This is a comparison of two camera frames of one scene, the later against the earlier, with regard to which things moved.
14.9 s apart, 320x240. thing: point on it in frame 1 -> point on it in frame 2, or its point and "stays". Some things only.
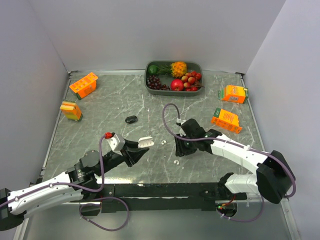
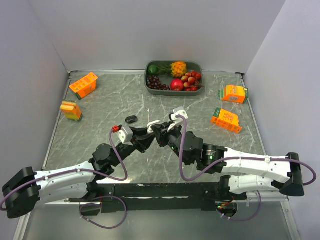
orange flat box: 227,120 stays
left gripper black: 135,153 -> 142,140
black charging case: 131,119 stays
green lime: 153,69 stays
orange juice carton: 84,86 stays
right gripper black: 180,149 -> 161,131
